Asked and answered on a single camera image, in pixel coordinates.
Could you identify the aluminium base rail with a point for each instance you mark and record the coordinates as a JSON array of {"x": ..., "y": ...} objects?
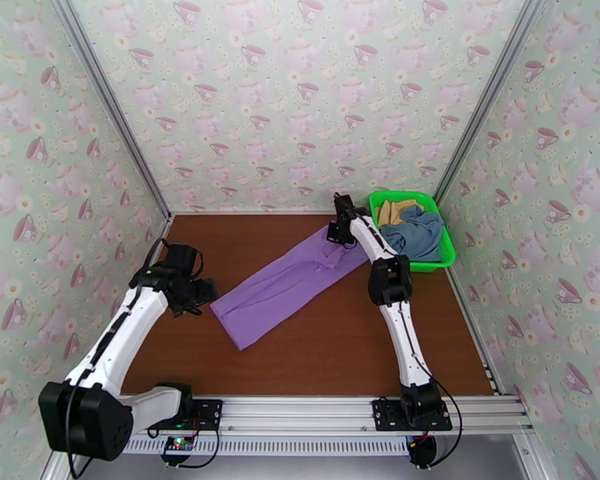
[{"x": 305, "y": 413}]

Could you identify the aluminium frame leg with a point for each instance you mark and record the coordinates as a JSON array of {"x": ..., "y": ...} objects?
[
  {"x": 535, "y": 458},
  {"x": 55, "y": 468}
]

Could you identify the beige garment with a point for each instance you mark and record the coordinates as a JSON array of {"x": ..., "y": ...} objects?
[{"x": 395, "y": 211}]

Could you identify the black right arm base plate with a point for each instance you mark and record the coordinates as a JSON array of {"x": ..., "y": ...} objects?
[{"x": 385, "y": 416}]

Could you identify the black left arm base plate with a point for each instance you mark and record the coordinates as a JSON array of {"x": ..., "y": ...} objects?
[{"x": 207, "y": 413}]

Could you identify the green plastic basket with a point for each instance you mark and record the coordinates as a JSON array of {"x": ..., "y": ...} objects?
[{"x": 430, "y": 267}]

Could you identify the purple shirt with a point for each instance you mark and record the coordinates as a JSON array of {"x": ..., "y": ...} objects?
[{"x": 280, "y": 288}]

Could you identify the blue tank top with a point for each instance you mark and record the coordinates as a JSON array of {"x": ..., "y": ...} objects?
[{"x": 420, "y": 238}]

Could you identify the small circuit board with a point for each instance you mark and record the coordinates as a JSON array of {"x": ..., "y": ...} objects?
[{"x": 177, "y": 443}]

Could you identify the aluminium corner post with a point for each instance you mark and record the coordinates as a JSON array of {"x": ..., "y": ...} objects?
[
  {"x": 111, "y": 103},
  {"x": 492, "y": 93}
]

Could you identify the black round device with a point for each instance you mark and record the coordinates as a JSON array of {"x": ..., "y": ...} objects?
[{"x": 422, "y": 451}]

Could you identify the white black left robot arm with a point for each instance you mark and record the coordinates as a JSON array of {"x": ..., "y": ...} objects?
[{"x": 130, "y": 313}]

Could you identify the aluminium side frame rail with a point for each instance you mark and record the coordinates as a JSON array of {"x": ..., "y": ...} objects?
[
  {"x": 492, "y": 378},
  {"x": 162, "y": 233}
]

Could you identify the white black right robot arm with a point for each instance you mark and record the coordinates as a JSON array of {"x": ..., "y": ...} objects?
[{"x": 405, "y": 333}]

